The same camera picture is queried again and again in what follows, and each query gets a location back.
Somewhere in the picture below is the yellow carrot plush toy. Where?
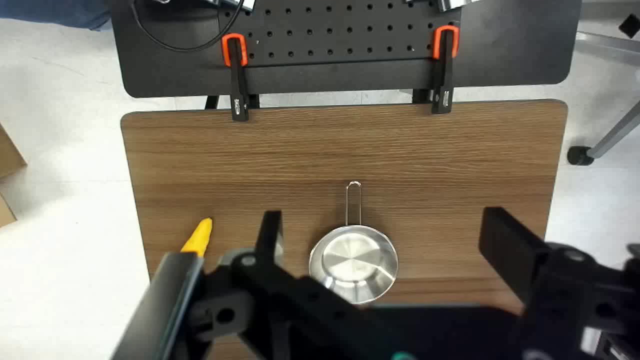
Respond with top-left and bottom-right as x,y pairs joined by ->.
181,217 -> 214,257

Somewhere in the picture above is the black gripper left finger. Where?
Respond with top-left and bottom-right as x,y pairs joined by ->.
254,210 -> 281,265

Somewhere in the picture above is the black cable on board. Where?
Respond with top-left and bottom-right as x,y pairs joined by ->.
129,0 -> 243,53

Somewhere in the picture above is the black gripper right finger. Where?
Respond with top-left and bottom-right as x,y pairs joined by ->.
478,205 -> 550,293

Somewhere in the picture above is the black perforated board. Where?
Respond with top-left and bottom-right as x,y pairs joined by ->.
106,0 -> 582,98

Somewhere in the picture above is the orange black clamp left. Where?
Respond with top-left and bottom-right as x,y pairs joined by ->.
222,32 -> 248,121

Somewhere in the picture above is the cardboard box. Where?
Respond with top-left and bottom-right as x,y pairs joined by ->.
0,125 -> 25,228

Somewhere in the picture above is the orange black clamp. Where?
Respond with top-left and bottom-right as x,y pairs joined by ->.
432,23 -> 459,113
222,32 -> 248,121

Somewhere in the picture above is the silver metal pan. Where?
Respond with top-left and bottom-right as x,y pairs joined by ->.
308,180 -> 399,306

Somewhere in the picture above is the orange black clamp right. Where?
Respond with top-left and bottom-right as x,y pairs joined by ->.
432,23 -> 459,113

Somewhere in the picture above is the grey office chair base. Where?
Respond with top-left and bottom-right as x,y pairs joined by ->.
566,18 -> 640,168

